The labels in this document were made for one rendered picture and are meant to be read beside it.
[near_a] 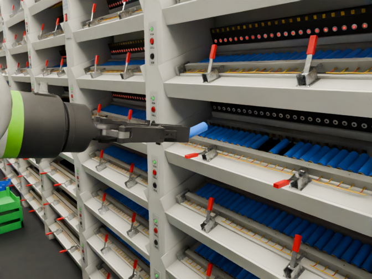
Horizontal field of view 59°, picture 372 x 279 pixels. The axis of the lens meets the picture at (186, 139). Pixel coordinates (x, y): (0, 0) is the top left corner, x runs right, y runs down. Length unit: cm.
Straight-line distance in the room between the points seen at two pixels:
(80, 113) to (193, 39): 61
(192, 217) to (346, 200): 48
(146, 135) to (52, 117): 14
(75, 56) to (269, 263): 119
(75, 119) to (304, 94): 40
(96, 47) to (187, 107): 73
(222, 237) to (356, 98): 49
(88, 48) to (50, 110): 116
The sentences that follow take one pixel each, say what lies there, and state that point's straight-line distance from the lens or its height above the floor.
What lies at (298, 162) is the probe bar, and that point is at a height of 95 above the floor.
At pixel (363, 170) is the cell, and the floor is 95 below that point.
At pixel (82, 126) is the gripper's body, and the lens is 49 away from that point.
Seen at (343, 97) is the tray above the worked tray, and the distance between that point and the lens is 61.
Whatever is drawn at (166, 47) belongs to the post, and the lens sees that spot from 97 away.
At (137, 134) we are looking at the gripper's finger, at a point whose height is 104.
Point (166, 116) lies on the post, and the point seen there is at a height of 100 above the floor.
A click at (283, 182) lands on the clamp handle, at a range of 64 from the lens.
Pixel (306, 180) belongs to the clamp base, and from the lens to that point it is 70.
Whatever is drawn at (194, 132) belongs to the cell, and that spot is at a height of 102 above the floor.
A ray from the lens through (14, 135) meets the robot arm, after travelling 46.
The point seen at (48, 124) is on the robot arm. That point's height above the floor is 107.
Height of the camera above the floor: 113
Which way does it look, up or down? 12 degrees down
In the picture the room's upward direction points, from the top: straight up
